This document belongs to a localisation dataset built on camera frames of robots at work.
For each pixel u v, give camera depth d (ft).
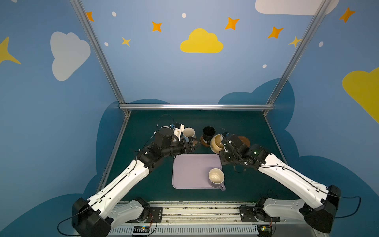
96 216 1.23
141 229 2.40
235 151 1.79
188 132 3.23
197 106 4.23
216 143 2.40
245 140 3.41
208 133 3.08
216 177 2.81
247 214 2.46
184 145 2.02
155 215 2.41
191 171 2.94
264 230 2.40
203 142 3.31
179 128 2.17
